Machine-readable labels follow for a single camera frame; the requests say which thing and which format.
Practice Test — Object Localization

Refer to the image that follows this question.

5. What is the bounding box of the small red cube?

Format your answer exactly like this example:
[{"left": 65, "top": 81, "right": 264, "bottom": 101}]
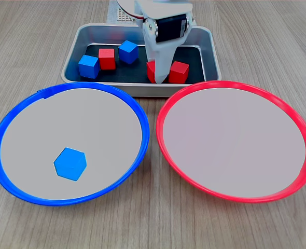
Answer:
[
  {"left": 98, "top": 48, "right": 116, "bottom": 70},
  {"left": 168, "top": 61, "right": 190, "bottom": 84},
  {"left": 146, "top": 61, "right": 169, "bottom": 84}
]

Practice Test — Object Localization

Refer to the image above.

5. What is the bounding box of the small blue cube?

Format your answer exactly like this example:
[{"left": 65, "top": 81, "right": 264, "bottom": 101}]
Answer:
[
  {"left": 78, "top": 54, "right": 101, "bottom": 79},
  {"left": 118, "top": 40, "right": 139, "bottom": 65},
  {"left": 53, "top": 147, "right": 87, "bottom": 182}
]

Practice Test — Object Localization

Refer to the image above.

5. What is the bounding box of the steel tray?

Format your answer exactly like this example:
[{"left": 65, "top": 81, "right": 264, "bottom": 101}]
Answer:
[{"left": 61, "top": 23, "right": 222, "bottom": 98}]

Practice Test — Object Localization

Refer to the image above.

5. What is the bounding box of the red-rimmed white plate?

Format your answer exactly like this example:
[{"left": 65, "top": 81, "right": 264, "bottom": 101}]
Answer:
[{"left": 156, "top": 79, "right": 306, "bottom": 204}]

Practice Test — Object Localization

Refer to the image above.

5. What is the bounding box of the blue-rimmed white plate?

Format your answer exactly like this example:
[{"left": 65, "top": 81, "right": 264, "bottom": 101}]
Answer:
[{"left": 0, "top": 81, "right": 150, "bottom": 208}]

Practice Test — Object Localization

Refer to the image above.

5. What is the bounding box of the pale perforated base plate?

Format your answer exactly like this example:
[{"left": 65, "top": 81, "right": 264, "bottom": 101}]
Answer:
[{"left": 116, "top": 5, "right": 137, "bottom": 23}]

